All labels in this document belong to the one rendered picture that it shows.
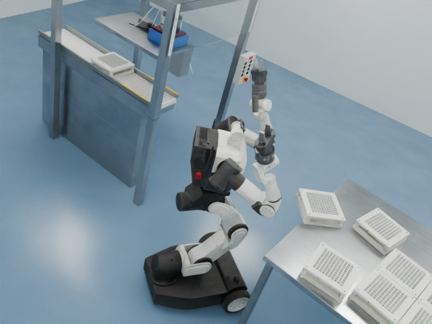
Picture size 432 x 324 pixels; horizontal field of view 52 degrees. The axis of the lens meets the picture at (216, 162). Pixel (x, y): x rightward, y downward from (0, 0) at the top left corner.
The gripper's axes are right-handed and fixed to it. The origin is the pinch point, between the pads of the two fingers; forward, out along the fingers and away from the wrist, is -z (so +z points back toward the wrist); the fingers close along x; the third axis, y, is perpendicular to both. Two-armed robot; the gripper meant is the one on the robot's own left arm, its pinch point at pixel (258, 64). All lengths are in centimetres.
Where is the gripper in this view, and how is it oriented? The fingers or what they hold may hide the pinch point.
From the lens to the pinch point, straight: 260.1
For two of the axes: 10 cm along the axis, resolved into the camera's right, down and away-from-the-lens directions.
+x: 4.9, 2.9, -8.3
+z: 0.7, 9.3, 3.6
